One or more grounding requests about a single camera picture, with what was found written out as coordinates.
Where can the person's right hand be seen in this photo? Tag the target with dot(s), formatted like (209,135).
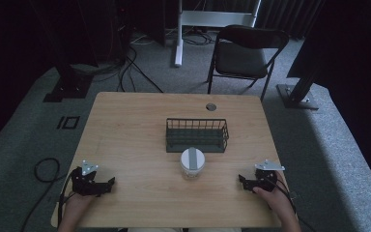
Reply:
(273,200)

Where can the grey round table grommet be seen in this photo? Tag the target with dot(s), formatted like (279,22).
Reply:
(211,107)

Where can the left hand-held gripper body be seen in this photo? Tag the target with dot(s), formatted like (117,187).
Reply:
(83,184)

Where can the black slanted stand with base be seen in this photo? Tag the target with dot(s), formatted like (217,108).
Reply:
(298,93)

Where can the black stand with base plate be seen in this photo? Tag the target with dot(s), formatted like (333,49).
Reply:
(69,85)

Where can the black folding chair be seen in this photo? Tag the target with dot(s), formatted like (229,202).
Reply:
(242,58)

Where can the clear jar with white lid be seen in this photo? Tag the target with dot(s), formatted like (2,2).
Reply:
(192,162)

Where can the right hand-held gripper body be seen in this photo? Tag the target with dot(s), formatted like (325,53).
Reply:
(266,176)

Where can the white desk frame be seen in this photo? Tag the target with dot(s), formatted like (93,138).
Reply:
(206,18)

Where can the person's left hand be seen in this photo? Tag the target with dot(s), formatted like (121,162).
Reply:
(77,204)

